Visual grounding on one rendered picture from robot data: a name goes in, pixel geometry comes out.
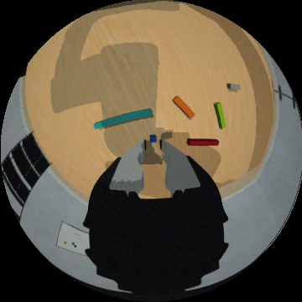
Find dark red rod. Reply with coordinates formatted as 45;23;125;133
187;138;219;146

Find turquoise rod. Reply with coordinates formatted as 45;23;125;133
93;108;152;129

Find orange rod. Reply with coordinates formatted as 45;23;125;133
172;96;195;119

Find grey rod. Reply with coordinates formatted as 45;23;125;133
227;83;241;90

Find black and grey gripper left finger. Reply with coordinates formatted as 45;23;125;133
83;140;146;229

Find green rectangular bar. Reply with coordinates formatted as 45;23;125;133
214;102;226;129

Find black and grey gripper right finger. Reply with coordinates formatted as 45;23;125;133
159;139;228;223

